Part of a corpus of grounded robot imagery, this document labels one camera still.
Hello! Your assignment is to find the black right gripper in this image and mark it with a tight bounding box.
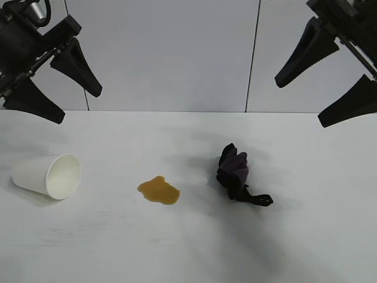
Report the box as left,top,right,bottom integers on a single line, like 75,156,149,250
274,0,377,129

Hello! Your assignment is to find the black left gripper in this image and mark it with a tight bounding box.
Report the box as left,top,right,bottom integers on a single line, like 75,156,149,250
0,0,103,125

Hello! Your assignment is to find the white paper cup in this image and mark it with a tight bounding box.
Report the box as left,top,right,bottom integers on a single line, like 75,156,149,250
11,152,82,201

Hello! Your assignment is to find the purple and black cloth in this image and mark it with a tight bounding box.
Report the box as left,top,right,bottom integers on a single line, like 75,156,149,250
216,143,274,207

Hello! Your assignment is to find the brown liquid spill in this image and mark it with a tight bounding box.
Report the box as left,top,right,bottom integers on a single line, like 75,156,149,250
137,175,181,206

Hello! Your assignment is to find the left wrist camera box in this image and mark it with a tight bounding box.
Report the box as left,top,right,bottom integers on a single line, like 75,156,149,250
26,0,82,40

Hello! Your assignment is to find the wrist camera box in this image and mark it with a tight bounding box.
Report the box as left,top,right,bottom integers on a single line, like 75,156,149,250
306,0,361,18
26,0,82,40

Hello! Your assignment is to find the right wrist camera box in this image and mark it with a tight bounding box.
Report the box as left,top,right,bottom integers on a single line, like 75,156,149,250
306,0,361,18

